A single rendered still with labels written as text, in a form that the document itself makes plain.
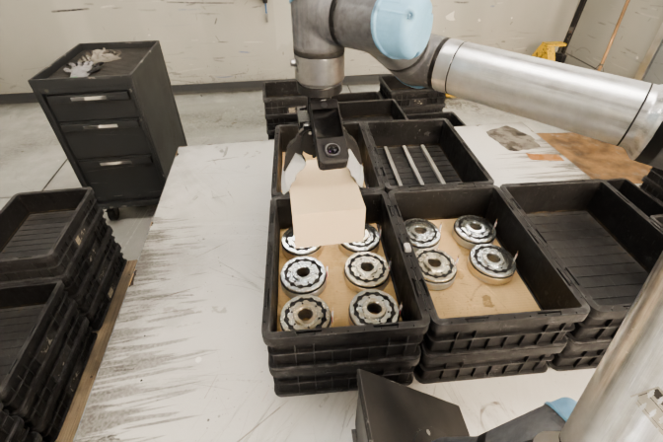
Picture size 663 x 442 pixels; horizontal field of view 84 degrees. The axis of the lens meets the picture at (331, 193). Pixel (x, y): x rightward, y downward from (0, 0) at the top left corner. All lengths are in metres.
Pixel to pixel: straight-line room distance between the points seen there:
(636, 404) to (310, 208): 0.44
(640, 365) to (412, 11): 0.39
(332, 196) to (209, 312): 0.53
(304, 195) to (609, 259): 0.79
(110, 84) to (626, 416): 2.04
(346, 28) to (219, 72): 3.66
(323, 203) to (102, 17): 3.77
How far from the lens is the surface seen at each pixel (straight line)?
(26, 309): 1.76
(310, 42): 0.54
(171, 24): 4.07
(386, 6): 0.48
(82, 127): 2.24
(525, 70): 0.54
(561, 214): 1.22
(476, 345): 0.83
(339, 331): 0.68
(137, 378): 0.99
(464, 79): 0.55
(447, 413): 0.80
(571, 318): 0.83
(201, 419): 0.90
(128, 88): 2.07
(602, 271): 1.10
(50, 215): 1.95
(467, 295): 0.90
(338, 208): 0.60
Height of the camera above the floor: 1.51
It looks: 37 degrees down
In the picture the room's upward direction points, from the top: straight up
